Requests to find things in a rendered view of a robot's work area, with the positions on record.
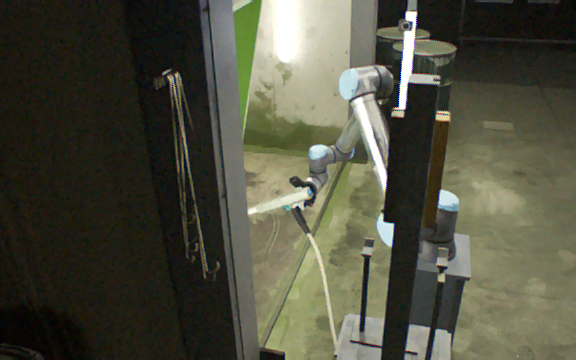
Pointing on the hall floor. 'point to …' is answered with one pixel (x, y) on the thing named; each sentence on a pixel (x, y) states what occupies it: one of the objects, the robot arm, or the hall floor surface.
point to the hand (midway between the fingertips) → (290, 205)
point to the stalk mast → (409, 209)
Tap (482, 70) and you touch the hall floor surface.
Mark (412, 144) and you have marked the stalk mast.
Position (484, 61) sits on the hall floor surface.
